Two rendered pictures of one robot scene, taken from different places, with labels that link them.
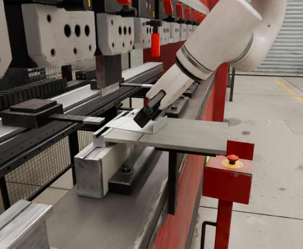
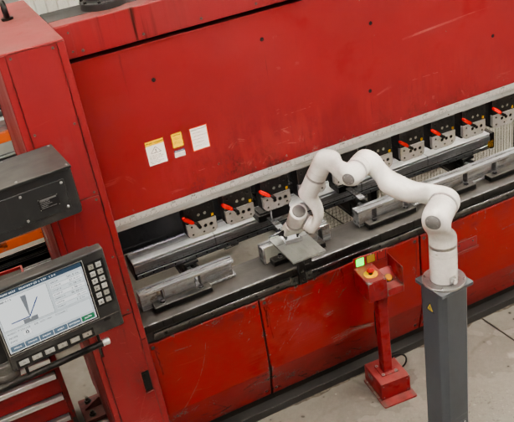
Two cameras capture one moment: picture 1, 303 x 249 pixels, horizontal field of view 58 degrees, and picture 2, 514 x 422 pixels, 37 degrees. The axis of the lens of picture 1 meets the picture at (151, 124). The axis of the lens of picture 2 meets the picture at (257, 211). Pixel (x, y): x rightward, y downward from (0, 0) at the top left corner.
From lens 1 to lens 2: 3.39 m
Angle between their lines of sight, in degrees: 50
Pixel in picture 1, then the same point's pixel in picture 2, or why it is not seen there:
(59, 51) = (234, 219)
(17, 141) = (252, 225)
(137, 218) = (266, 275)
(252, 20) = (295, 219)
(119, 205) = (266, 269)
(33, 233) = (225, 265)
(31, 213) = (227, 259)
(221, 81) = not seen: outside the picture
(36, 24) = (225, 216)
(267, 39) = (311, 224)
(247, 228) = (499, 358)
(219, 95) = not seen: outside the picture
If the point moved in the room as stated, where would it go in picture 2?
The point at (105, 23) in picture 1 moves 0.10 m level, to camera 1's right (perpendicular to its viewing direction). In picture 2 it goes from (263, 202) to (276, 208)
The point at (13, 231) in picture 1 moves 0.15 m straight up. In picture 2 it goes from (220, 263) to (215, 237)
